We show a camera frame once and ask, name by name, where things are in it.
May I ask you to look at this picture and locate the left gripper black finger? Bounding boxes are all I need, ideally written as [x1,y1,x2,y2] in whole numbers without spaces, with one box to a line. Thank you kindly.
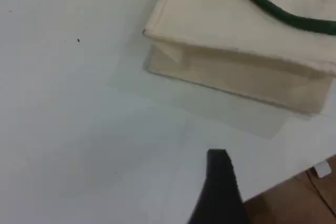
[186,148,250,224]

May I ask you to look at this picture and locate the white canvas bag green handles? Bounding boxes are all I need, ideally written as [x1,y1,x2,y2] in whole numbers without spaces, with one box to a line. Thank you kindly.
[142,0,336,116]

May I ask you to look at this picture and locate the small white table bracket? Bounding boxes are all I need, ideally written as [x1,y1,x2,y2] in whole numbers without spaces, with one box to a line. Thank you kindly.
[314,161,332,179]

